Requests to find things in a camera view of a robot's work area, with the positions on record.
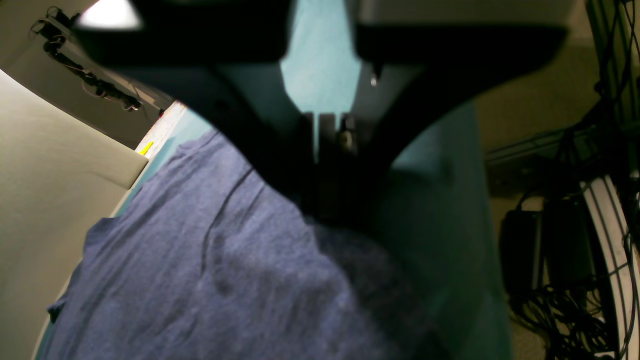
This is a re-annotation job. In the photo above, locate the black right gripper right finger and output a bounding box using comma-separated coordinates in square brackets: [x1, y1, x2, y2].
[320, 0, 570, 223]

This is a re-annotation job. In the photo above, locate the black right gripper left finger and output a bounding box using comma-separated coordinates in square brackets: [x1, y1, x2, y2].
[75, 0, 315, 215]

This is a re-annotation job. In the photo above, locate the blue-grey T-shirt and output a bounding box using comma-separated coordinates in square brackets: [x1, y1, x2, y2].
[41, 129, 450, 360]

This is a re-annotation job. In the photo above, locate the black cable bundle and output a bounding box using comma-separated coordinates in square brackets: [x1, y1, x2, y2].
[500, 0, 640, 360]

